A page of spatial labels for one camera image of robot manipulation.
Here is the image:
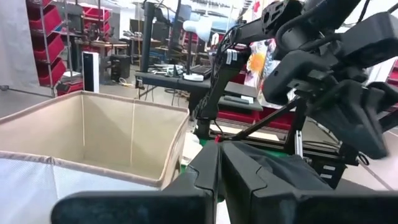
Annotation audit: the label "black computer tower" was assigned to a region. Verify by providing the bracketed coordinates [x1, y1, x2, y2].
[110, 54, 131, 82]

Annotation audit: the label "grey partition panel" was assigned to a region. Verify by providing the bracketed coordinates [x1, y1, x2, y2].
[0, 0, 40, 90]

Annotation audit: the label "green table mat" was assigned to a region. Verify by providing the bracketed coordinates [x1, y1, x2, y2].
[179, 138, 289, 174]

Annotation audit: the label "red crates under desk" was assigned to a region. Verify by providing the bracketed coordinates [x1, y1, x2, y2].
[217, 107, 296, 131]

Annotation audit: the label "dark green garment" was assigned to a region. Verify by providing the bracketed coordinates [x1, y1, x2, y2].
[222, 141, 335, 194]

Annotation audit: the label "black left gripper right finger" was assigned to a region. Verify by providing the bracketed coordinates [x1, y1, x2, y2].
[221, 142, 398, 224]

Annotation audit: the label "floral print curtain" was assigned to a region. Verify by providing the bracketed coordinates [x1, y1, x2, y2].
[244, 39, 280, 105]

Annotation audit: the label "black keyboard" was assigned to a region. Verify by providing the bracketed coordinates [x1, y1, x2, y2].
[189, 64, 214, 77]

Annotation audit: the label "metal shelf rack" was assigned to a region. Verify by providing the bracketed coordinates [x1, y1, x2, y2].
[26, 0, 74, 96]

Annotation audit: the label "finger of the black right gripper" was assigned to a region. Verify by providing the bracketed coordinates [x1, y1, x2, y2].
[306, 79, 389, 160]
[368, 81, 398, 133]

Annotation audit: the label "white tower device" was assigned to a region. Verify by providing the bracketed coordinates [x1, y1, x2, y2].
[82, 51, 100, 93]

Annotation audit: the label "white desk lamp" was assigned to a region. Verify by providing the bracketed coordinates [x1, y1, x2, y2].
[182, 17, 215, 82]

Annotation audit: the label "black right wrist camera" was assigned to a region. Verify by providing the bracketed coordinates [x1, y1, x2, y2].
[263, 49, 340, 106]

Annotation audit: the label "white towel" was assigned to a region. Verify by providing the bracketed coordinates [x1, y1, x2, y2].
[182, 132, 203, 166]

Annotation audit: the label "black desk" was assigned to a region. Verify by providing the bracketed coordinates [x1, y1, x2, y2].
[135, 70, 215, 122]
[217, 81, 264, 113]

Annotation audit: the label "black stand pole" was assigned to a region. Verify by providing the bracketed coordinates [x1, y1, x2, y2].
[141, 1, 156, 73]

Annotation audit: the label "red storage bin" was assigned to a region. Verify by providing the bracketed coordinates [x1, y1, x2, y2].
[37, 57, 68, 87]
[32, 32, 66, 63]
[27, 4, 63, 35]

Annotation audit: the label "black aluminium table frame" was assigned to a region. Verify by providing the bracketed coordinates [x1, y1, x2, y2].
[208, 98, 361, 166]

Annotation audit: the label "shelf with red bins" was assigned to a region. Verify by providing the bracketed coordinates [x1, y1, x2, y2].
[81, 3, 113, 35]

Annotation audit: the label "shiny metal parts pile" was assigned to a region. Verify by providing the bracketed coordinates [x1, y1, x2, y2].
[154, 63, 184, 77]

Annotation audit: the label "beige fabric storage box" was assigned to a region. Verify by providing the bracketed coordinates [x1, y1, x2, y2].
[0, 90, 190, 224]

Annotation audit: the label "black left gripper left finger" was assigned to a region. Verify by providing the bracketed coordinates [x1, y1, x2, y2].
[51, 141, 220, 224]

